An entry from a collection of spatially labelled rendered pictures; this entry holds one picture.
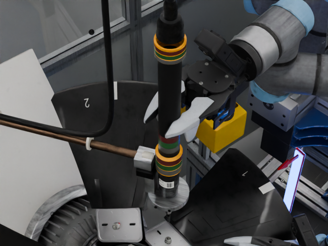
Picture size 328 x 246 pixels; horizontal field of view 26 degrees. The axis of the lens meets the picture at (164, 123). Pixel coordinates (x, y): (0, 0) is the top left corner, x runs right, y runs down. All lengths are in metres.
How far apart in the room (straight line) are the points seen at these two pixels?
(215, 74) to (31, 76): 0.48
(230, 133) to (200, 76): 0.64
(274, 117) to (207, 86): 0.83
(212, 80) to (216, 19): 1.22
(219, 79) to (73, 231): 0.47
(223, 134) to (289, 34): 0.56
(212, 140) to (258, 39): 0.59
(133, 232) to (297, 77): 0.40
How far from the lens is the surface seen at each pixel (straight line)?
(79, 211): 1.40
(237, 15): 2.37
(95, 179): 1.30
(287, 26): 1.18
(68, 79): 2.01
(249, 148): 2.99
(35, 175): 1.46
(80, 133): 1.16
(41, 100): 1.45
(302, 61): 1.26
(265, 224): 1.42
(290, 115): 1.85
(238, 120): 1.70
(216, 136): 1.68
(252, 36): 1.15
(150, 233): 1.37
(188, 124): 1.03
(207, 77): 1.09
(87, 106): 1.28
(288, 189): 1.61
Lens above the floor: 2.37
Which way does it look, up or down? 51 degrees down
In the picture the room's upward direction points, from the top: straight up
